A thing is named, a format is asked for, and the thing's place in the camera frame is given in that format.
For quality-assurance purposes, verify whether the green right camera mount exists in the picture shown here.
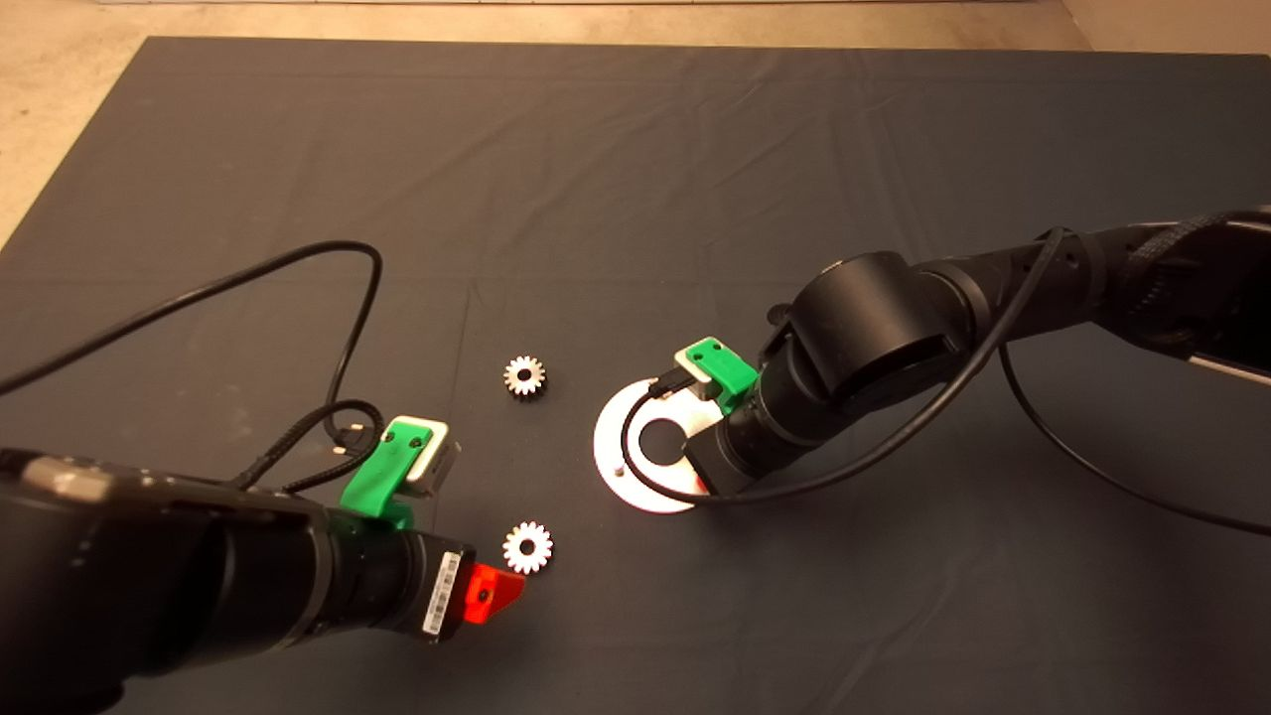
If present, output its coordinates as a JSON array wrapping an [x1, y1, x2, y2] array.
[[675, 338, 761, 416]]

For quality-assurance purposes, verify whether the dark grey table cloth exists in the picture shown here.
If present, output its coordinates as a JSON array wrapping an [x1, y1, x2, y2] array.
[[0, 38, 1271, 715]]

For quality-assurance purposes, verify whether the white gear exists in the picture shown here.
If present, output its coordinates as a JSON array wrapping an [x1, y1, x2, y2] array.
[[501, 520, 555, 576], [502, 356, 547, 400]]

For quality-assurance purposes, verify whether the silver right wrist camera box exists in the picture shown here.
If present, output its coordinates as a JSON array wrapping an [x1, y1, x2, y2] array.
[[675, 348, 720, 401]]

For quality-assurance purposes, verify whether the upper white gear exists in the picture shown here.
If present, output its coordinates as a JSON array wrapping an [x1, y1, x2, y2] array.
[[502, 356, 547, 400]]

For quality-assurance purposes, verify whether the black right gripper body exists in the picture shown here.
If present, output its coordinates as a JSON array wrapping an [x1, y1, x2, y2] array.
[[687, 401, 787, 497]]

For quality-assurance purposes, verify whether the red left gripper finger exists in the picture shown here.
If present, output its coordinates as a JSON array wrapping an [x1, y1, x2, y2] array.
[[463, 563, 525, 625]]

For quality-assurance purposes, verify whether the smooth black left camera cable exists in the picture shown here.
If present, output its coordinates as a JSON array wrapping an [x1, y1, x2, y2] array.
[[0, 241, 384, 456]]

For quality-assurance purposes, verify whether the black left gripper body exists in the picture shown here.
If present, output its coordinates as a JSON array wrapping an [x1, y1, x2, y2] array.
[[401, 529, 477, 644]]

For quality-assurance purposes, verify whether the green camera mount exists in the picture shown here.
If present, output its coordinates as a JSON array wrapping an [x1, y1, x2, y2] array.
[[341, 417, 434, 529], [675, 338, 761, 416]]

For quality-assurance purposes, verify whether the smooth black right camera cable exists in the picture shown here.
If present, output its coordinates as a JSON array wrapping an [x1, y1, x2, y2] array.
[[621, 226, 1271, 537]]

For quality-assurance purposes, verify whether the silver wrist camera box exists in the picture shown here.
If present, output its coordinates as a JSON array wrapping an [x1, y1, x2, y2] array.
[[407, 417, 463, 498], [675, 348, 720, 401]]

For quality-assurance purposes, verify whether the white round base plate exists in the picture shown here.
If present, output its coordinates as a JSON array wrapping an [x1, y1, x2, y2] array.
[[593, 377, 721, 515]]

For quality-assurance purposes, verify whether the smooth black camera cable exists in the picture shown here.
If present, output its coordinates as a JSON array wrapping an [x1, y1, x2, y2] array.
[[621, 226, 1271, 537], [0, 241, 384, 456]]

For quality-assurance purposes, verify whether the green left camera mount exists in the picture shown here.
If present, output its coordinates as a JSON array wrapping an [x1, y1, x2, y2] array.
[[341, 417, 434, 529]]

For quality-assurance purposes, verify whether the black braided cable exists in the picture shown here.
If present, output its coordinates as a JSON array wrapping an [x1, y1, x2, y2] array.
[[233, 399, 386, 495]]

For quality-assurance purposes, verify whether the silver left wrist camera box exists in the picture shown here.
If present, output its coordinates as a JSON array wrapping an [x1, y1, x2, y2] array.
[[407, 417, 463, 498]]

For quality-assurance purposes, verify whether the lower white gear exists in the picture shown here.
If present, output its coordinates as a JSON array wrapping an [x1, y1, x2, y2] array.
[[501, 520, 555, 576]]

